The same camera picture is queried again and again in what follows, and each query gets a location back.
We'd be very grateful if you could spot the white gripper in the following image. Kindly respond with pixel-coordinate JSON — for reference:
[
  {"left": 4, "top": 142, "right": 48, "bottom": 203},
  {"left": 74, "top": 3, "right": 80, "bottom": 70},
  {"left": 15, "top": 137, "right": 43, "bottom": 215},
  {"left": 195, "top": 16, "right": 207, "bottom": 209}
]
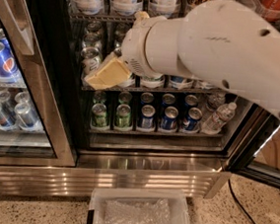
[{"left": 85, "top": 11, "right": 166, "bottom": 90}]

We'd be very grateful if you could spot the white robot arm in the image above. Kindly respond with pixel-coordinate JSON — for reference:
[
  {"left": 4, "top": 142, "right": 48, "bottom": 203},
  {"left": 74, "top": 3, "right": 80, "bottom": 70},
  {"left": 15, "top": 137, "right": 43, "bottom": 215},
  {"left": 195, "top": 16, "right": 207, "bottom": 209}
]
[{"left": 85, "top": 0, "right": 280, "bottom": 119}]

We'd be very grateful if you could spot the right blue label bottle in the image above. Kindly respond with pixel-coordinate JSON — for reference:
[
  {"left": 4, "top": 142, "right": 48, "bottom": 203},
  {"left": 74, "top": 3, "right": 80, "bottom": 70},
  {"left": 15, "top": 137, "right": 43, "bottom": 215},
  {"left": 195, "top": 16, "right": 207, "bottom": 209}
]
[{"left": 148, "top": 0, "right": 181, "bottom": 19}]

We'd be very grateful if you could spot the stainless steel fridge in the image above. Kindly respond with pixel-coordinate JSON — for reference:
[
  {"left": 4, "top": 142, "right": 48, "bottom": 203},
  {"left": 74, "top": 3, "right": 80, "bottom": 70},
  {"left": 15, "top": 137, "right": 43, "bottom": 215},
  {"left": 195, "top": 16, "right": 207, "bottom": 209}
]
[{"left": 0, "top": 0, "right": 280, "bottom": 198}]

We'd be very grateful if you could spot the clear water bottle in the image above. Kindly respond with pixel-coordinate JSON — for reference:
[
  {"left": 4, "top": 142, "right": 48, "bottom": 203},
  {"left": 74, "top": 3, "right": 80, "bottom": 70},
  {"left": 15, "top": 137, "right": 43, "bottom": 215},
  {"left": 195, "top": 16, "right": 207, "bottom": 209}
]
[{"left": 200, "top": 102, "right": 237, "bottom": 135}]

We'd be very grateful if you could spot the closed glass fridge door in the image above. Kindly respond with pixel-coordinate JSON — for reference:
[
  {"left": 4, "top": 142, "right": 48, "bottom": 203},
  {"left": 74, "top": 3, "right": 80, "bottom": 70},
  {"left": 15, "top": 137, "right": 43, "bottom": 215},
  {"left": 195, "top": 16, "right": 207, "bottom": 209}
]
[{"left": 0, "top": 0, "right": 75, "bottom": 167}]

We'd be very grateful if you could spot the orange drink bottle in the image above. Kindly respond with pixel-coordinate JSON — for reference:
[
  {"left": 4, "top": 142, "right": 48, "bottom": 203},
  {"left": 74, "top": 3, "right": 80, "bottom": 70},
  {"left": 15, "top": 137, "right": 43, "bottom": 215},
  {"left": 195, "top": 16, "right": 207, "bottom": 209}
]
[{"left": 254, "top": 0, "right": 280, "bottom": 23}]

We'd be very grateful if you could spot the open fridge door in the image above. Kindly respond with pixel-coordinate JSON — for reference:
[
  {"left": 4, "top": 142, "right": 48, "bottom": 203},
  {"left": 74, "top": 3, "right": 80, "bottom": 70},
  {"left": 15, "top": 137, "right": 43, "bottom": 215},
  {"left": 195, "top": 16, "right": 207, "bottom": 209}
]
[{"left": 226, "top": 103, "right": 280, "bottom": 191}]

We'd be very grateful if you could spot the front left 7up can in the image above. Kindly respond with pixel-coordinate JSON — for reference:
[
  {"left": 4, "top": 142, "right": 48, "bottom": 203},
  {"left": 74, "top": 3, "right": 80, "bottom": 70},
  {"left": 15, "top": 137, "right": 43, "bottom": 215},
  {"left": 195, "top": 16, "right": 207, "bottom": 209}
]
[{"left": 80, "top": 46, "right": 103, "bottom": 78}]

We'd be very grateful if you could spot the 7up can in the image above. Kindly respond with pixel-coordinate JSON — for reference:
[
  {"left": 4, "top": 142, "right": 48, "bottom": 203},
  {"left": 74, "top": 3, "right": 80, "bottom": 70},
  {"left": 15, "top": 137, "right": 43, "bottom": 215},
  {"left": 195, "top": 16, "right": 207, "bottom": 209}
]
[
  {"left": 140, "top": 75, "right": 164, "bottom": 89},
  {"left": 80, "top": 46, "right": 103, "bottom": 78}
]

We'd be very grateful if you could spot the front right 7up can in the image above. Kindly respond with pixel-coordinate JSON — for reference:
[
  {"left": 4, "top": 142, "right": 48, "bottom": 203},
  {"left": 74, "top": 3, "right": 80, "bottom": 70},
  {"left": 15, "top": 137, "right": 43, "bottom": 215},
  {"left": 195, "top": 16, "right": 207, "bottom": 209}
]
[{"left": 140, "top": 75, "right": 164, "bottom": 89}]

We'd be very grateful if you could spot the front left red bull can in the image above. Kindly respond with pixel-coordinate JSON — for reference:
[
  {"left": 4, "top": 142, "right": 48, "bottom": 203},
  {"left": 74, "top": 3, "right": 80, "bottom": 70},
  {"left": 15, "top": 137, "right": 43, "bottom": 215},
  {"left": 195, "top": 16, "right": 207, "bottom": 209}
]
[{"left": 169, "top": 75, "right": 193, "bottom": 89}]

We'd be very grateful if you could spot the right green soda can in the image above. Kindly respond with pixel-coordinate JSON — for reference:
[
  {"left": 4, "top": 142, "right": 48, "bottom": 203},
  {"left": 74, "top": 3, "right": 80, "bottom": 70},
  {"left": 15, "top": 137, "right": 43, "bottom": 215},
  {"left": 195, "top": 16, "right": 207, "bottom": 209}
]
[{"left": 114, "top": 104, "right": 132, "bottom": 130}]

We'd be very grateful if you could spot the green soda can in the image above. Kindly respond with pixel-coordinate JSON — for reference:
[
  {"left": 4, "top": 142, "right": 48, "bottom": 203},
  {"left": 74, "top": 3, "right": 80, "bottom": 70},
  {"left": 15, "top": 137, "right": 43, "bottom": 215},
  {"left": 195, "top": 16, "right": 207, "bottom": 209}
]
[
  {"left": 92, "top": 103, "right": 108, "bottom": 129},
  {"left": 114, "top": 104, "right": 132, "bottom": 130}
]

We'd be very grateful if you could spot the left blue pepsi can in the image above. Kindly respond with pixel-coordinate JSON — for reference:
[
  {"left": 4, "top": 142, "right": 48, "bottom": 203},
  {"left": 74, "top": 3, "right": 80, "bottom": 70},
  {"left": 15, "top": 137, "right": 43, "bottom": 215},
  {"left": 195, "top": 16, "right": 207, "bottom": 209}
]
[{"left": 138, "top": 105, "right": 156, "bottom": 132}]

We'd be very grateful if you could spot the blue pepsi can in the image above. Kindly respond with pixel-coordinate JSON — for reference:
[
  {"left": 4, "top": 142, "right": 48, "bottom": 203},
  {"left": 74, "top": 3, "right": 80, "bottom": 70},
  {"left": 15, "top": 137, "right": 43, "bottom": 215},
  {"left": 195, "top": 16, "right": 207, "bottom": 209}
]
[
  {"left": 138, "top": 105, "right": 156, "bottom": 132},
  {"left": 180, "top": 108, "right": 202, "bottom": 132},
  {"left": 160, "top": 106, "right": 178, "bottom": 131}
]

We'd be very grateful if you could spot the left green soda can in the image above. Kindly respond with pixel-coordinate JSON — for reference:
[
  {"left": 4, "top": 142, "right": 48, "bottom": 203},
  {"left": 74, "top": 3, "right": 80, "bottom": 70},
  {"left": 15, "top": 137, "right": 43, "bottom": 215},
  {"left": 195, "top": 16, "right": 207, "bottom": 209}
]
[{"left": 92, "top": 103, "right": 108, "bottom": 129}]

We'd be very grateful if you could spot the middle blue pepsi can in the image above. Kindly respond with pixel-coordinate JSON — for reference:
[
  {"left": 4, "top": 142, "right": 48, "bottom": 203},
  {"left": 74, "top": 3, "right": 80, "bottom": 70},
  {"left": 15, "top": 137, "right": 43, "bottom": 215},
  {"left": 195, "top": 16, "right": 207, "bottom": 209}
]
[{"left": 160, "top": 106, "right": 178, "bottom": 131}]

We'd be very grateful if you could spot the right blue pepsi can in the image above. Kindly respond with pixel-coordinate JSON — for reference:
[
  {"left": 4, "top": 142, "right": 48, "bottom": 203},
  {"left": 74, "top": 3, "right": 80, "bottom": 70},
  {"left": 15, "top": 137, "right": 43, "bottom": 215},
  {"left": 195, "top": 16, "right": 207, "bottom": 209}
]
[{"left": 180, "top": 108, "right": 202, "bottom": 132}]

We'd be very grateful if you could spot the lower right can behind glass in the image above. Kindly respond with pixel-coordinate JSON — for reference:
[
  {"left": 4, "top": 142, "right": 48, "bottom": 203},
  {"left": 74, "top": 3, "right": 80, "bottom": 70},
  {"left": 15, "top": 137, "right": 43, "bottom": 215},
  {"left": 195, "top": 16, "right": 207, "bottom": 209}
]
[{"left": 14, "top": 102, "right": 43, "bottom": 131}]

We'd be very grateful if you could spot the large pepsi can behind glass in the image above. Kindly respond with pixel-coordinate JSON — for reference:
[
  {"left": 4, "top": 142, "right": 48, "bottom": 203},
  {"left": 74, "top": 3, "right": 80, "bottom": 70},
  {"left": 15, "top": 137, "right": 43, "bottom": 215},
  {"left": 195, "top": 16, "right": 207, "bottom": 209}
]
[{"left": 0, "top": 42, "right": 20, "bottom": 83}]

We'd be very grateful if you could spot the lower left can behind glass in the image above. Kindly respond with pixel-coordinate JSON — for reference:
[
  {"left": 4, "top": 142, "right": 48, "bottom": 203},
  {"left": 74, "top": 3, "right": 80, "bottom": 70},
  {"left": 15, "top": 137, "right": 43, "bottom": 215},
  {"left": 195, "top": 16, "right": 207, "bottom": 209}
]
[{"left": 0, "top": 104, "right": 16, "bottom": 131}]

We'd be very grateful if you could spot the clear plastic bin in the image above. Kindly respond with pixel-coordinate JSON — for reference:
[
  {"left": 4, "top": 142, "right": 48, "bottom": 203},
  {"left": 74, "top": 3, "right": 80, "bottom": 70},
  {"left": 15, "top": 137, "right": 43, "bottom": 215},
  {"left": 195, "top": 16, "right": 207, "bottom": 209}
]
[{"left": 87, "top": 188, "right": 190, "bottom": 224}]

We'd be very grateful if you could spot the bubble wrap sheet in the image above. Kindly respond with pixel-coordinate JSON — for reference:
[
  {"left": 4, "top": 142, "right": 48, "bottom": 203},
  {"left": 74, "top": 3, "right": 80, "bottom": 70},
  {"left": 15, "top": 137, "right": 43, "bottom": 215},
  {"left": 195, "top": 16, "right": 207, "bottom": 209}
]
[{"left": 104, "top": 198, "right": 171, "bottom": 224}]

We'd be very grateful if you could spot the black power cable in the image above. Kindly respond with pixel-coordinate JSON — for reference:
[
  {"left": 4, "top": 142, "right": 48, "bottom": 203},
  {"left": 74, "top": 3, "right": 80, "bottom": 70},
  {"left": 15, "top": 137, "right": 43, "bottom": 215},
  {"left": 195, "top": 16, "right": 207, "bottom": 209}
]
[{"left": 224, "top": 179, "right": 279, "bottom": 224}]

